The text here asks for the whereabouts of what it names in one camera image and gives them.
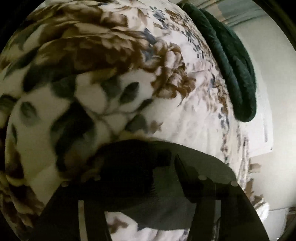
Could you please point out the grey green curtain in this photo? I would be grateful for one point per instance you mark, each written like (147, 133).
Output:
(231, 12)

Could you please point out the dark green folded blanket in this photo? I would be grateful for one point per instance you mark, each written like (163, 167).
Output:
(232, 58)

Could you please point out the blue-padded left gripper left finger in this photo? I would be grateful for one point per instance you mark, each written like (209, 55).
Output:
(68, 216)

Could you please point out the black grey striped sweater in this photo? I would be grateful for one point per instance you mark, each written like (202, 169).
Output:
(138, 178)

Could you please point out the floral bed cover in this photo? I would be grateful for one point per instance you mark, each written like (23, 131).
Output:
(83, 74)

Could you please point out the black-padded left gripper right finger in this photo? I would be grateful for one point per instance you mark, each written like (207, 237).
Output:
(225, 204)

